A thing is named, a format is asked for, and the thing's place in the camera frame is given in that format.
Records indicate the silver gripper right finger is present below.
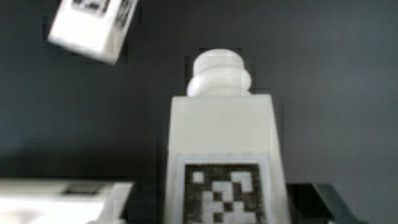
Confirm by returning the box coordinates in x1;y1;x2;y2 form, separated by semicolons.
286;183;370;224

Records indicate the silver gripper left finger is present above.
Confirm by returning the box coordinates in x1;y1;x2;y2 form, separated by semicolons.
0;179;133;224

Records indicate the white leg behind tabletop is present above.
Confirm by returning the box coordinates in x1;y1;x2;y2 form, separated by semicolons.
48;0;139;64

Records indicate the white leg with tag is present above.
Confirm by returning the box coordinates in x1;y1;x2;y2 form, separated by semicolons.
164;49;292;224

